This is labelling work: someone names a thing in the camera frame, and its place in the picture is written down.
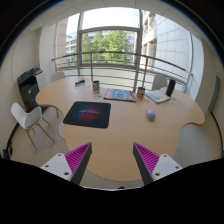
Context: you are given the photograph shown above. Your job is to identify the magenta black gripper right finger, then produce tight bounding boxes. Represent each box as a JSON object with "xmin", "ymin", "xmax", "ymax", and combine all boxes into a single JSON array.
[{"xmin": 133, "ymin": 143, "xmax": 182, "ymax": 185}]

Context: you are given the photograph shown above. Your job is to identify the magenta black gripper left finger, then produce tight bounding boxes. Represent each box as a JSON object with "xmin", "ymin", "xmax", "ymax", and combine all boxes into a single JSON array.
[{"xmin": 41, "ymin": 143, "xmax": 92, "ymax": 185}]

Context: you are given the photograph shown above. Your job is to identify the purple computer mouse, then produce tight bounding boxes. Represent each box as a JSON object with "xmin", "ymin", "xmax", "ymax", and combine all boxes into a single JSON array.
[{"xmin": 146, "ymin": 110, "xmax": 156, "ymax": 121}]

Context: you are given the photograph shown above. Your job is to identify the black mouse pad red pattern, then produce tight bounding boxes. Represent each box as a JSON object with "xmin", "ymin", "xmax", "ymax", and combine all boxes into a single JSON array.
[{"xmin": 63, "ymin": 101, "xmax": 111, "ymax": 128}]

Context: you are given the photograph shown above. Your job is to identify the wooden meeting table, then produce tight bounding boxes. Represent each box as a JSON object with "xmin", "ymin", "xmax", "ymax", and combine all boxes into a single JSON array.
[{"xmin": 35, "ymin": 76, "xmax": 206, "ymax": 183}]

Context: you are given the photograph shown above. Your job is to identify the white chair wooden legs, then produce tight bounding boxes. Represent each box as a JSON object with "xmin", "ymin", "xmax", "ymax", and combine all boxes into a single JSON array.
[{"xmin": 11, "ymin": 103, "xmax": 54, "ymax": 148}]

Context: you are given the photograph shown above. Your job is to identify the light blue open book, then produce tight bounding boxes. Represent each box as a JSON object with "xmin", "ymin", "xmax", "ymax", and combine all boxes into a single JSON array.
[{"xmin": 145, "ymin": 90, "xmax": 170, "ymax": 103}]

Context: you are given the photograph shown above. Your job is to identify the dark mug right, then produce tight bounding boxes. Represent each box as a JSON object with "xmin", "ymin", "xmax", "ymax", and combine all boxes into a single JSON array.
[{"xmin": 137, "ymin": 87, "xmax": 145, "ymax": 98}]

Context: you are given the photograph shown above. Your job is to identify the dark mug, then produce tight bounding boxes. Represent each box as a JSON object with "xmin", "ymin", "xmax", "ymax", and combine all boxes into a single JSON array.
[
  {"xmin": 93, "ymin": 80, "xmax": 100, "ymax": 91},
  {"xmin": 137, "ymin": 87, "xmax": 145, "ymax": 98}
]

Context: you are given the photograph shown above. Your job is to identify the black cylindrical speaker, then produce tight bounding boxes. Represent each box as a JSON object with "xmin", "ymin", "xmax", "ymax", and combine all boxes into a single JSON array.
[{"xmin": 166, "ymin": 79, "xmax": 176, "ymax": 97}]

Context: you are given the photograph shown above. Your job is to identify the colourful magazine on table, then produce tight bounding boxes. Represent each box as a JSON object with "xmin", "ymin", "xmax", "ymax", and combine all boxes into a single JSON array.
[{"xmin": 104, "ymin": 88, "xmax": 136, "ymax": 102}]

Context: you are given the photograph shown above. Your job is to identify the small dark box on table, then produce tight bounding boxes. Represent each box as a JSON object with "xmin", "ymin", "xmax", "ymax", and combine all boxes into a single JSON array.
[{"xmin": 75, "ymin": 79, "xmax": 85, "ymax": 87}]

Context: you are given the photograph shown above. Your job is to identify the white chair behind table right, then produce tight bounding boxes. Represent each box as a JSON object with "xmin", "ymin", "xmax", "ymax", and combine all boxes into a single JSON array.
[{"xmin": 152, "ymin": 75, "xmax": 167, "ymax": 90}]

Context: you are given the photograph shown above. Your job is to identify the white chair behind table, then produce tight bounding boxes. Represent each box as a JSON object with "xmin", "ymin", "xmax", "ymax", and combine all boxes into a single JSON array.
[
  {"xmin": 152, "ymin": 75, "xmax": 167, "ymax": 90},
  {"xmin": 50, "ymin": 72, "xmax": 65, "ymax": 83}
]

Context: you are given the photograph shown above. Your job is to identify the dark mug left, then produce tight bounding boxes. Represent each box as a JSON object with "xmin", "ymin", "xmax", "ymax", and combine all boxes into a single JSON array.
[{"xmin": 93, "ymin": 80, "xmax": 100, "ymax": 91}]

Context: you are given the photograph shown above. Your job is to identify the white chair behind table left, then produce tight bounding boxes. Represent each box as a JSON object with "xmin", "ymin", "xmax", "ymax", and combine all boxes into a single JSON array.
[{"xmin": 50, "ymin": 72, "xmax": 65, "ymax": 83}]

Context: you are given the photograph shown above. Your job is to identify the black office printer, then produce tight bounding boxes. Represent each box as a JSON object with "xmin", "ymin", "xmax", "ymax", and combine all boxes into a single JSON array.
[{"xmin": 17, "ymin": 67, "xmax": 42, "ymax": 112}]

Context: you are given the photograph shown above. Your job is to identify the metal balcony railing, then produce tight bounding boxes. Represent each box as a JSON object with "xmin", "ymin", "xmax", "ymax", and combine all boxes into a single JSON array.
[{"xmin": 52, "ymin": 51, "xmax": 192, "ymax": 91}]

